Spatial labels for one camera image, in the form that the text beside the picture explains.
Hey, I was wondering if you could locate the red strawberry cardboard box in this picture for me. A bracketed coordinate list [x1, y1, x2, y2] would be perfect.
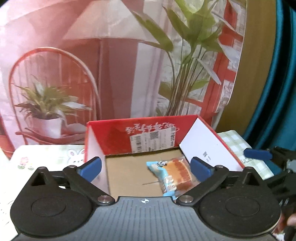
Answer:
[85, 115, 244, 192]

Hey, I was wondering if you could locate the right hand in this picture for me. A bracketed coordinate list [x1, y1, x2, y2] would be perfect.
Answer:
[274, 213, 296, 233]

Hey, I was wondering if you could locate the green checkered bunny tablecloth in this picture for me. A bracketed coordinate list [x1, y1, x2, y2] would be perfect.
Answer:
[0, 129, 283, 241]

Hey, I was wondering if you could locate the blue packaged cake snack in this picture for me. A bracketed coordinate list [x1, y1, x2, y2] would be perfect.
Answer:
[146, 156, 200, 200]

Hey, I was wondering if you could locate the printed room backdrop poster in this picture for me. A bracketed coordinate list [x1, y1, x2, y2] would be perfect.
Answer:
[1, 1, 247, 157]

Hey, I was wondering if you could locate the teal curtain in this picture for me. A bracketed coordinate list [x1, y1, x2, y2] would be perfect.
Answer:
[243, 1, 295, 151]

